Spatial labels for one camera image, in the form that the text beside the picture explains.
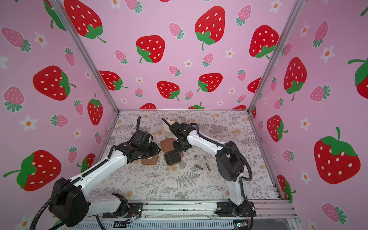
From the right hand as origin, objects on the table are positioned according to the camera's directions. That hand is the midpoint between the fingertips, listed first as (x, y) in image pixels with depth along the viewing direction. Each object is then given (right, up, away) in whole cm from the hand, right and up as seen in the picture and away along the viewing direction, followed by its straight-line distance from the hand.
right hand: (176, 150), depth 88 cm
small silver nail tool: (+14, -6, +5) cm, 16 cm away
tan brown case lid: (-16, -7, +2) cm, 17 cm away
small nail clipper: (+19, -6, +5) cm, 21 cm away
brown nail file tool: (+20, -11, +2) cm, 23 cm away
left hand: (-9, +1, -4) cm, 10 cm away
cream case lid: (-5, +15, -10) cm, 18 cm away
